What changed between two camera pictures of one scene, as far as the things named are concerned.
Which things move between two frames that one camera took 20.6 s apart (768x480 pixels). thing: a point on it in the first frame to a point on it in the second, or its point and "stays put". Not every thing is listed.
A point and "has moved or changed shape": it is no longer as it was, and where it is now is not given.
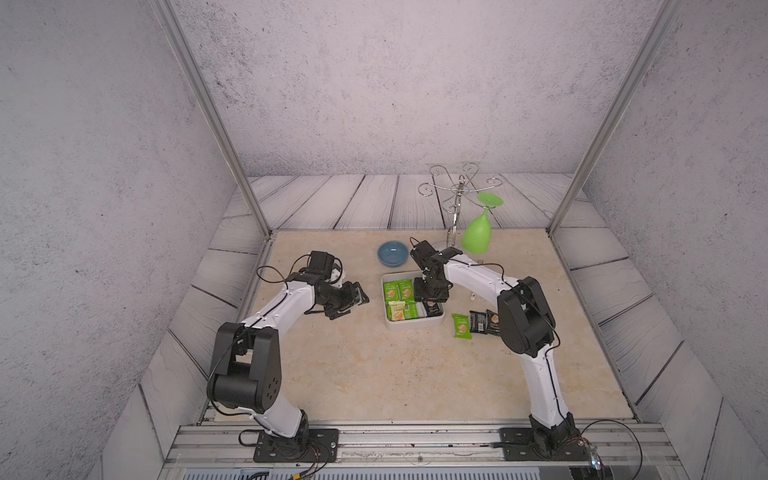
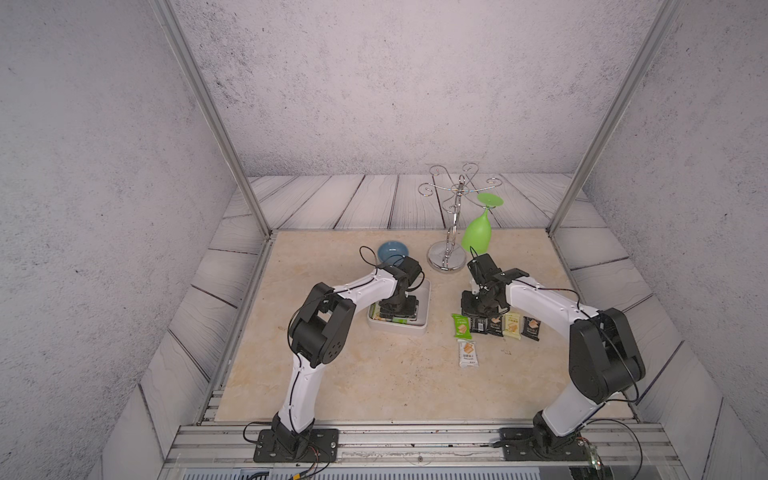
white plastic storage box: (425, 321) to (422, 295)
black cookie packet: (493, 322) stays put
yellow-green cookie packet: (397, 309) has moved or changed shape
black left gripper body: (337, 297) to (406, 307)
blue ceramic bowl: (393, 254) stays put
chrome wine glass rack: (461, 190) stays put
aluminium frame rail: (419, 444) stays put
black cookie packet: (432, 308) has moved or changed shape
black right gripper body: (426, 291) to (476, 304)
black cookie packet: (478, 322) stays put
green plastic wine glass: (477, 233) stays put
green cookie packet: (461, 326) stays put
